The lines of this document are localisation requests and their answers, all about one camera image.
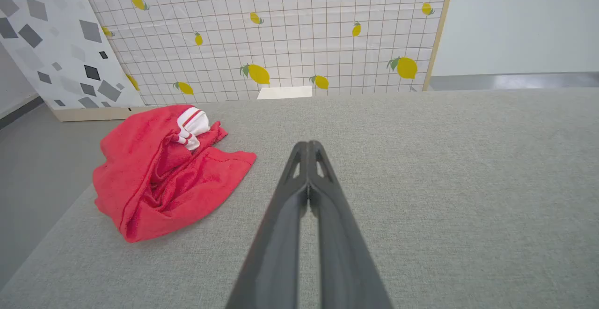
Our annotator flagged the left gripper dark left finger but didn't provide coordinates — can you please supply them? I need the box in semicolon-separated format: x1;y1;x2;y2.
226;141;310;309

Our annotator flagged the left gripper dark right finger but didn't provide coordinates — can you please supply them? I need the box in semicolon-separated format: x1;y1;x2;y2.
309;140;393;309

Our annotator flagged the red and white shirt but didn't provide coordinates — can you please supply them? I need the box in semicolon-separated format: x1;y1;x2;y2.
92;104;257;243

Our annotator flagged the grey fabric sofa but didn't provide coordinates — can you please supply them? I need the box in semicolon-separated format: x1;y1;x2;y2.
0;88;599;309

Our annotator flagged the white square pillar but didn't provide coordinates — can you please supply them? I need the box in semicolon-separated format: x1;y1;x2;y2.
257;86;313;100

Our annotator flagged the lemon print grid panel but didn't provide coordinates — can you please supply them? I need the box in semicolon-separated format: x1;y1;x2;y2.
76;0;456;106

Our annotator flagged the grey terrazzo pattern panel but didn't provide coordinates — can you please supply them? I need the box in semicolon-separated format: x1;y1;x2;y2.
0;0;146;122

